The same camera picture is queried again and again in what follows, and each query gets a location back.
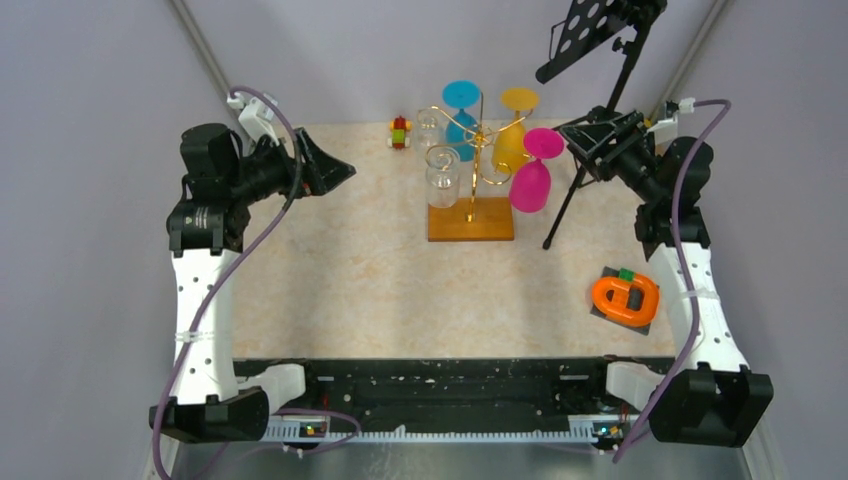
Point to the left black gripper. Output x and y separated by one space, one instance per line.
319 171

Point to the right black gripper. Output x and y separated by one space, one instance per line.
588 139

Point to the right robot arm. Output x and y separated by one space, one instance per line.
709 395

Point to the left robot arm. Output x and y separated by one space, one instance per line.
204 401

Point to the magenta wine glass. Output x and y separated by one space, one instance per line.
531 185

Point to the yellow wine glass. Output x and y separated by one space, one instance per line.
509 153

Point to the blue wine glass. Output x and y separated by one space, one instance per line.
461 95

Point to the colourful toy car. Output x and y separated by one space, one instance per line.
399 129

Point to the clear hanging glass back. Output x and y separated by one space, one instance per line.
428 130

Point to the clear hanging glass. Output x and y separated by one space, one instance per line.
428 130
442 176

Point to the clear hanging glass front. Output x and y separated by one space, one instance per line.
442 176

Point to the orange tape dispenser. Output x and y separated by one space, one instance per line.
625 298

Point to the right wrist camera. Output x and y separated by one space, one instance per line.
665 130

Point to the gold wire glass rack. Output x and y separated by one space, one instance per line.
483 213

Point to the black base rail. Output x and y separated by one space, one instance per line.
501 397

